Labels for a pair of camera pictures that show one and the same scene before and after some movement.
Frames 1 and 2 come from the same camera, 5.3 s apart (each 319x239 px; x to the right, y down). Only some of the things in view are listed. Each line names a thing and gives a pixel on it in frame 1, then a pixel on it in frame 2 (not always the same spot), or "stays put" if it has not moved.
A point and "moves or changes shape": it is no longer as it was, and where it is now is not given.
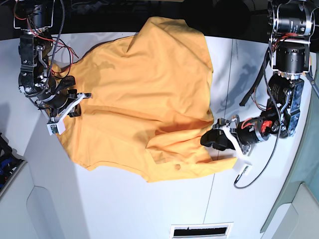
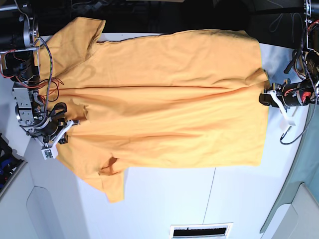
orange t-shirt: x=148 y=98 moves or changes shape
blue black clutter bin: x=10 y=164 stays put
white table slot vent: x=201 y=230 stays put
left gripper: x=54 y=102 to x=48 y=130
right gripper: x=249 y=131 to x=296 y=94
